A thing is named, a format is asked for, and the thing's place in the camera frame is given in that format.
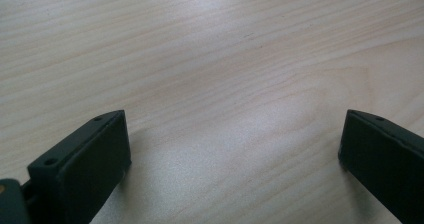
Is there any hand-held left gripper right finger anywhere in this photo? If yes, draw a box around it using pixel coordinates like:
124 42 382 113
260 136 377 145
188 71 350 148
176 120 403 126
337 109 424 224

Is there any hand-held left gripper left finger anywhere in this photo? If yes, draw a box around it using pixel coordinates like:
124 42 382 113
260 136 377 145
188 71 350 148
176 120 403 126
21 109 132 224

